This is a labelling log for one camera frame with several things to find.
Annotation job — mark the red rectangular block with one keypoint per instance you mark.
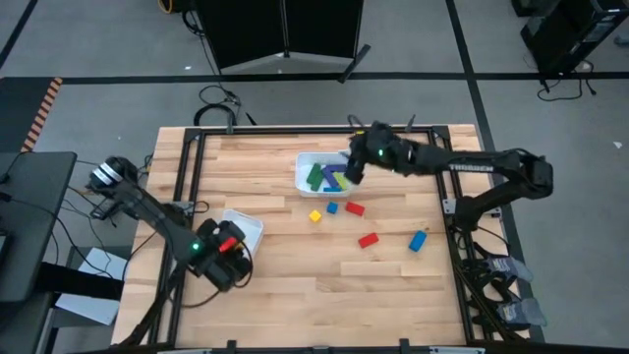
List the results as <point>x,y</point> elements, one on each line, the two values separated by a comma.
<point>368,240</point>
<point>354,208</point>

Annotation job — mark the black power supply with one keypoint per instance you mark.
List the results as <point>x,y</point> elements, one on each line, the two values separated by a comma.
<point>104,210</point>

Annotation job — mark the white paper sheet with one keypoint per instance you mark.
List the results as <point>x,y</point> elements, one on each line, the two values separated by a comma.
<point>98,305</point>

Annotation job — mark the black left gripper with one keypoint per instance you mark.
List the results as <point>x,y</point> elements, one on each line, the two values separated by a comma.
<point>221,273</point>

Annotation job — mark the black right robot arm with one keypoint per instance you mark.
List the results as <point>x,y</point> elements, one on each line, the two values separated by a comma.
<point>472,164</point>

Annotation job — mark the long blue block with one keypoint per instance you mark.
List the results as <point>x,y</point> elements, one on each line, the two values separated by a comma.
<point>338,168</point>
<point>330,176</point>
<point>333,189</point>

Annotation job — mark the black mat orange striped edge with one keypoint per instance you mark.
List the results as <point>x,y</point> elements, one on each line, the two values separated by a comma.
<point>19,113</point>

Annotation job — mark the small yellow cube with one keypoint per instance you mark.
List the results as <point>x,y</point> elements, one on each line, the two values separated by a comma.
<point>315,216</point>

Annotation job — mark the black folding partition screen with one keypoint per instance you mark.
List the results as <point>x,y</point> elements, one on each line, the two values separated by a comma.
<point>255,29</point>

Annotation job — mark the white bin with printed label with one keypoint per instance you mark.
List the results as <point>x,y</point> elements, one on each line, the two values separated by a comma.
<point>302,189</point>

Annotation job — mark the plain white plastic bin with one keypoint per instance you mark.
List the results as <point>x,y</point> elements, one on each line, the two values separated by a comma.
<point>250,226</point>

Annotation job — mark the light blue rounded block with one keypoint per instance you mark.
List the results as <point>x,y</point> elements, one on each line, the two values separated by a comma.
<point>417,241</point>

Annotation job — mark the black equipment cart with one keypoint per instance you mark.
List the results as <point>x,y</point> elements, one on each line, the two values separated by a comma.
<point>565,29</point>

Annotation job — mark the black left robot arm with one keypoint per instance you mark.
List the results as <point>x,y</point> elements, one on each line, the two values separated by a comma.
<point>147,211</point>

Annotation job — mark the grey plastic pouch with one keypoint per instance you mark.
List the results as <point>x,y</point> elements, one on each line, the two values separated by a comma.
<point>521,312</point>
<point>511,268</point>

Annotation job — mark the black desk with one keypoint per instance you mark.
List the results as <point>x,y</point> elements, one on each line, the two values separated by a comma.
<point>34,221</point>

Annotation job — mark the black aluminium table frame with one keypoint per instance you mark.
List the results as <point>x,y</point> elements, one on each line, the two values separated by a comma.
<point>295,131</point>

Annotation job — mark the small blue cube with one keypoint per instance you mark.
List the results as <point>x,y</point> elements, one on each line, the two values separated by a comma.
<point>332,207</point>

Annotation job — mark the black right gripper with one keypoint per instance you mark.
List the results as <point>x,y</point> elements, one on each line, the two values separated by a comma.
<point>393,155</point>

